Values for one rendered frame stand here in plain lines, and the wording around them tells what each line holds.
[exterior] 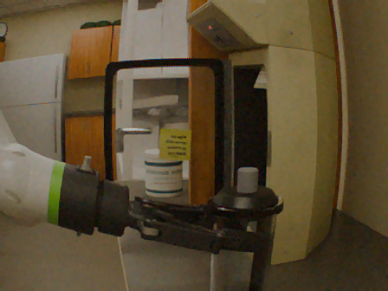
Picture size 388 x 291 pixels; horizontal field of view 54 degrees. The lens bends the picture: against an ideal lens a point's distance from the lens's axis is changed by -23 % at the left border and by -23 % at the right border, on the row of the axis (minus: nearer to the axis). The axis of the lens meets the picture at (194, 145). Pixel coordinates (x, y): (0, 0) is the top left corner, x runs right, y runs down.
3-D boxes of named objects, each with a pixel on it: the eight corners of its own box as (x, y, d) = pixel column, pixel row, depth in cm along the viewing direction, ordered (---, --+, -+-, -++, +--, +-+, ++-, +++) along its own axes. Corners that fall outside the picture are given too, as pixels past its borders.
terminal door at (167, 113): (223, 213, 123) (223, 58, 118) (107, 212, 122) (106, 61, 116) (223, 213, 124) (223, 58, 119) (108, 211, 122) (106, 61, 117)
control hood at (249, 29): (228, 51, 119) (227, 18, 118) (268, 45, 88) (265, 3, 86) (184, 50, 117) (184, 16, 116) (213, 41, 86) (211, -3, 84)
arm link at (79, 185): (61, 221, 64) (56, 239, 55) (69, 146, 63) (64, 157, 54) (95, 230, 65) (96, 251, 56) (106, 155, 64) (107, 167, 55)
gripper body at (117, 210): (102, 186, 56) (175, 203, 58) (101, 173, 64) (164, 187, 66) (95, 239, 57) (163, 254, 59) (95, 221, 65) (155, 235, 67)
